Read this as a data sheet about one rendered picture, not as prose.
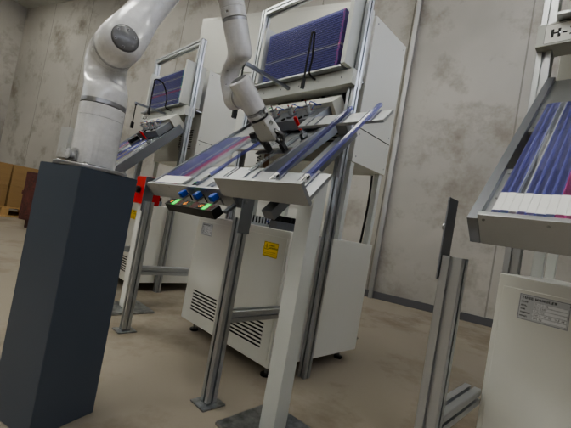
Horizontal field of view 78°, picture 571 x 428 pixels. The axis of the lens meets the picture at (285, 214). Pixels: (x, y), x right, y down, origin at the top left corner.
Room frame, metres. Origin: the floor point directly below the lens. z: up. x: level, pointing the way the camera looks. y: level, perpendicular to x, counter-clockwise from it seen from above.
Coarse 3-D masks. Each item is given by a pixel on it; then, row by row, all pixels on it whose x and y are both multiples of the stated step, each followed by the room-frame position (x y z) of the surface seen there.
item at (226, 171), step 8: (224, 168) 1.52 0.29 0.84; (232, 168) 1.49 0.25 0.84; (240, 168) 1.45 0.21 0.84; (248, 168) 1.41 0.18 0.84; (256, 168) 1.38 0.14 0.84; (200, 176) 1.55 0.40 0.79; (224, 176) 1.43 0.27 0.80; (232, 176) 1.40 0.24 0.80; (192, 184) 1.46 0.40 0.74; (200, 184) 1.45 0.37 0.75; (208, 184) 1.39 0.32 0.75; (216, 184) 1.38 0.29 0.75
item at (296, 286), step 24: (312, 216) 1.08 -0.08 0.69; (312, 240) 1.10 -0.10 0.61; (288, 264) 1.11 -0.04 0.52; (312, 264) 1.11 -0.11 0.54; (288, 288) 1.10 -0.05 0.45; (288, 312) 1.09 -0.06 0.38; (288, 336) 1.08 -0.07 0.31; (288, 360) 1.09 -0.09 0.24; (288, 384) 1.10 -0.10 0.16; (264, 408) 1.11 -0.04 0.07; (288, 408) 1.12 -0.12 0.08
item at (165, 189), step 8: (152, 184) 1.65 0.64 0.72; (160, 184) 1.59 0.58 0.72; (168, 184) 1.53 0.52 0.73; (176, 184) 1.49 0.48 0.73; (184, 184) 1.45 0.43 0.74; (160, 192) 1.65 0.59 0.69; (168, 192) 1.58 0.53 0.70; (176, 192) 1.52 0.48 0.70; (192, 192) 1.42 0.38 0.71; (208, 192) 1.33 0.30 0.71; (216, 192) 1.29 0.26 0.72; (192, 200) 1.47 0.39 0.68; (200, 200) 1.42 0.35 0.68; (208, 200) 1.37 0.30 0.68; (224, 200) 1.28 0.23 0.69; (232, 200) 1.25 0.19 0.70
